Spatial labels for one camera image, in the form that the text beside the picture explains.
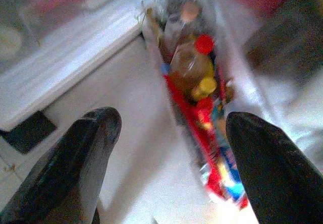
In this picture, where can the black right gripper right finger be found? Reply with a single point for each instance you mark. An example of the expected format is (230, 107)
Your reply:
(275, 173)

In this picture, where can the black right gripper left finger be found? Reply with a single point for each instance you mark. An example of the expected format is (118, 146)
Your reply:
(70, 163)

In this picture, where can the black fridge foot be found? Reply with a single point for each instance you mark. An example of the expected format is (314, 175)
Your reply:
(27, 132)

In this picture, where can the white fridge body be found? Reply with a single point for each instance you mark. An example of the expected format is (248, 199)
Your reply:
(63, 70)

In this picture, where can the red snack package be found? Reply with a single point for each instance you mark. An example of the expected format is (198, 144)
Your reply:
(209, 143)

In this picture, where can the bottle with yellow cap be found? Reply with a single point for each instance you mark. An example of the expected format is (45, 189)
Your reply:
(204, 87)

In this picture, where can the brown bottle with red cap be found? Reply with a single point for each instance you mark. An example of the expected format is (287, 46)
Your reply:
(194, 62)

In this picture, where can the clear plastic bag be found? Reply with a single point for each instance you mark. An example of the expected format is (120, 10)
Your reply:
(181, 14)

